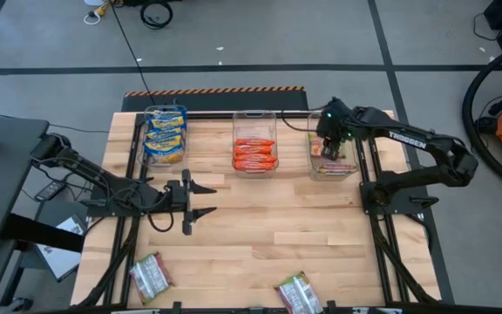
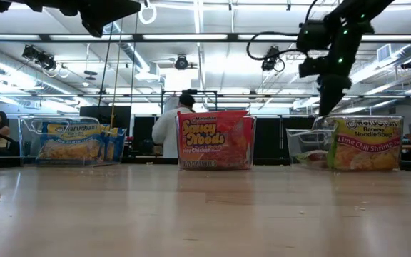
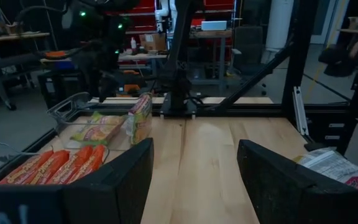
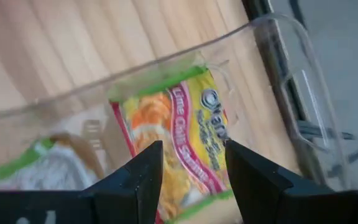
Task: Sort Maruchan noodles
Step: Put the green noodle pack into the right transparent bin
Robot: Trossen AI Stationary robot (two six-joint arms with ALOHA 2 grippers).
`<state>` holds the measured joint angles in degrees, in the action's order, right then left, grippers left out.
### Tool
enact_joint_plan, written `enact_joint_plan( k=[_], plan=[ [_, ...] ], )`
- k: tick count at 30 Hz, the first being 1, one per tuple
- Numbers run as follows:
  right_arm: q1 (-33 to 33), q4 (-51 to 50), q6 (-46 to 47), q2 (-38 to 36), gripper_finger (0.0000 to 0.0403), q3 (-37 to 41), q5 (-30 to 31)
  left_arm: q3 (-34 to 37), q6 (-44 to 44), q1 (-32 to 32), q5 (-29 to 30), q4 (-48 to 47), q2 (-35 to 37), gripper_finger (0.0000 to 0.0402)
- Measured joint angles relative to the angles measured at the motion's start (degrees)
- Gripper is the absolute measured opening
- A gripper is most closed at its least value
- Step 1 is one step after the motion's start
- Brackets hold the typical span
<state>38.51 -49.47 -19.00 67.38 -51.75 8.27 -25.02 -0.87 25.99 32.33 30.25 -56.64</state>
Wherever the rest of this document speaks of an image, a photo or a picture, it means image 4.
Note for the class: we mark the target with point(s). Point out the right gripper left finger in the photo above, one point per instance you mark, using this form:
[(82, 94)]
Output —
[(120, 202)]

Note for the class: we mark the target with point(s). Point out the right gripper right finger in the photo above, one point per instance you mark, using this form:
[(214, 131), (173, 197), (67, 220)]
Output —
[(275, 202)]

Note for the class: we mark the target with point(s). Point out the green pink Maruchan ramen pack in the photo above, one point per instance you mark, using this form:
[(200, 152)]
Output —
[(48, 171), (194, 124)]

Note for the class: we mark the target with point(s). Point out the clear plastic bin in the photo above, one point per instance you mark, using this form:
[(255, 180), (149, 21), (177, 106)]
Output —
[(309, 93)]

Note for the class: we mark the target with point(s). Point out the black aluminium table frame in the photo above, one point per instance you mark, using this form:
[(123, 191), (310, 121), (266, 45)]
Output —
[(255, 7)]

